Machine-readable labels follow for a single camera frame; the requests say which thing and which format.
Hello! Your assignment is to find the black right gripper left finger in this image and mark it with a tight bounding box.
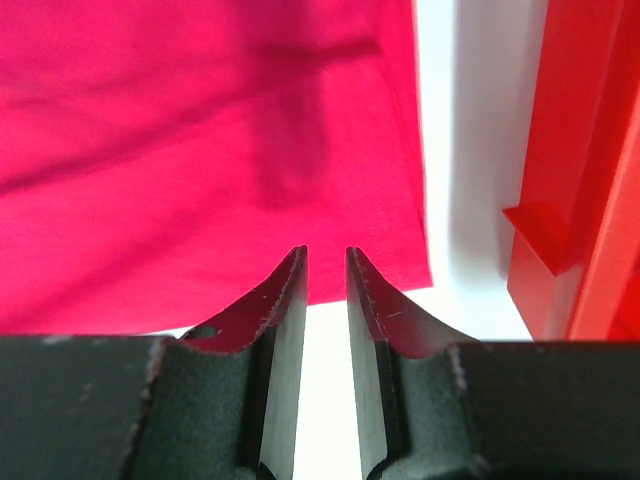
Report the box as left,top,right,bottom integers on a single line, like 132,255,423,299
1,246,308,479

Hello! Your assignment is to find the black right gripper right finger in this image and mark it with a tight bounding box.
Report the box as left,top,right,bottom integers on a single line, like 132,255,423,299
346,247,639,479

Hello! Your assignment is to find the pink t shirt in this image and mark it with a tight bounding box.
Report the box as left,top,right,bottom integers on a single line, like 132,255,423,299
1,1,432,334

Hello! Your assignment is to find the red plastic bin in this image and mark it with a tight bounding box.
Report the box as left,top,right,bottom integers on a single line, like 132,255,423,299
505,1,639,341

